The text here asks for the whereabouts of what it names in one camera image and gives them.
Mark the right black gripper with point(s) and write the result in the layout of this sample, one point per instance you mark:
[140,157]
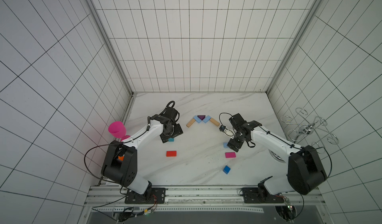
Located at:
[234,143]

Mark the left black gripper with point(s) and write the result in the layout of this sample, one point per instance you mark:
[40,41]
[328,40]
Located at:
[178,131]

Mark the natural wood block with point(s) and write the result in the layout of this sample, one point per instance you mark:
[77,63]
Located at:
[215,122]
[191,122]

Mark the purple triangular block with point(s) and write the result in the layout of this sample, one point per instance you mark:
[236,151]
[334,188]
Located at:
[201,117]

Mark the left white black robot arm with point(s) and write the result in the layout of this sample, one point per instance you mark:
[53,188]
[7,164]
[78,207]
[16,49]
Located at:
[121,161]

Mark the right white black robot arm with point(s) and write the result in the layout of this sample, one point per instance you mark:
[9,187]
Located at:
[305,170]

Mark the magenta block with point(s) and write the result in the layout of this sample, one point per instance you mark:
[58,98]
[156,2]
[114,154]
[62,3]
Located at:
[230,155]

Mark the red block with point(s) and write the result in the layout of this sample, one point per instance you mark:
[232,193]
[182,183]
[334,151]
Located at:
[171,153]

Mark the dark blue cube block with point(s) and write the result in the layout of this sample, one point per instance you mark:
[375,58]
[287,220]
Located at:
[226,169]

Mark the magenta plastic goblet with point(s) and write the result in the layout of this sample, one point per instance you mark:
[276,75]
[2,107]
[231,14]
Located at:
[118,130]

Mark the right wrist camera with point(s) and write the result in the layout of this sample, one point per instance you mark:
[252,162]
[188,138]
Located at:
[222,128]

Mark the chrome wire cup rack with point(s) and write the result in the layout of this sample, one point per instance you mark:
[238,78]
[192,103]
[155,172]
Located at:
[308,128]

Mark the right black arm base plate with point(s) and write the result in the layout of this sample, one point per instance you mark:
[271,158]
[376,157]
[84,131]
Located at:
[254,195]

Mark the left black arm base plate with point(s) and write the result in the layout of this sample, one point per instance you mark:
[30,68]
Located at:
[151,196]

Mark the aluminium mounting rail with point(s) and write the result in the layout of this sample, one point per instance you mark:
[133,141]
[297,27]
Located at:
[195,196]

